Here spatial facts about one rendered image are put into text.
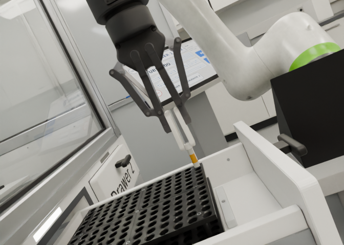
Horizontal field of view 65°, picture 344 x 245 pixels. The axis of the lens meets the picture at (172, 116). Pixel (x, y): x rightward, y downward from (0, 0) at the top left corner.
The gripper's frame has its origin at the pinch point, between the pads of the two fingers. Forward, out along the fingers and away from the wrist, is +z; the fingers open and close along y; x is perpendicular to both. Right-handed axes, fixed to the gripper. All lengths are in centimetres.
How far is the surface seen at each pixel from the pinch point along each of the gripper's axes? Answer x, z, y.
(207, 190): -10.5, 7.3, 0.6
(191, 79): 78, -3, 7
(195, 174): -3.4, 7.3, -0.5
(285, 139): -7.5, 6.4, 13.4
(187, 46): 98, -18, 13
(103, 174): 13.1, 4.8, -21.3
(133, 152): 164, 33, -56
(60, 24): 39, -36, -22
